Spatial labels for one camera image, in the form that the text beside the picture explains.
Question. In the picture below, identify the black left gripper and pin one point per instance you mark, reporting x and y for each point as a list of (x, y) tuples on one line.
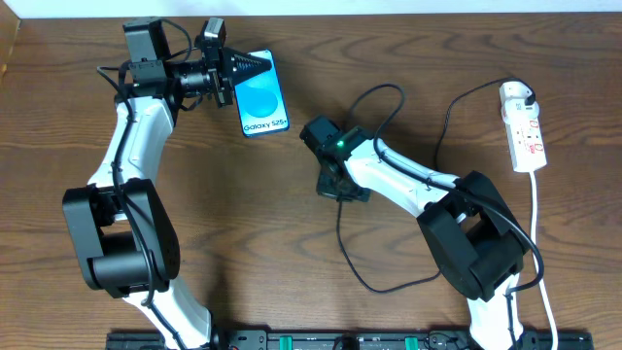
[(223, 75)]

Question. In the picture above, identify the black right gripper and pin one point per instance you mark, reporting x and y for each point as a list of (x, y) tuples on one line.
[(338, 190)]

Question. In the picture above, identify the blue Galaxy smartphone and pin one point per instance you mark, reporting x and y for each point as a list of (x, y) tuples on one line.
[(261, 103)]

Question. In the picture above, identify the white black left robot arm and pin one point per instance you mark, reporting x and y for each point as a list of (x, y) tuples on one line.
[(123, 238)]

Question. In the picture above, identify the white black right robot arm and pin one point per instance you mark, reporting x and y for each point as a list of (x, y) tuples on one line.
[(475, 242)]

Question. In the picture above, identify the white power strip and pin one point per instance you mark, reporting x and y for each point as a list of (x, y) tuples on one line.
[(520, 112)]

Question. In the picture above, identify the brown wooden side panel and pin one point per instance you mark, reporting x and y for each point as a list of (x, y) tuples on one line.
[(9, 27)]

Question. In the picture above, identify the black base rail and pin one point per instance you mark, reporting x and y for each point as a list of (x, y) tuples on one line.
[(262, 340)]

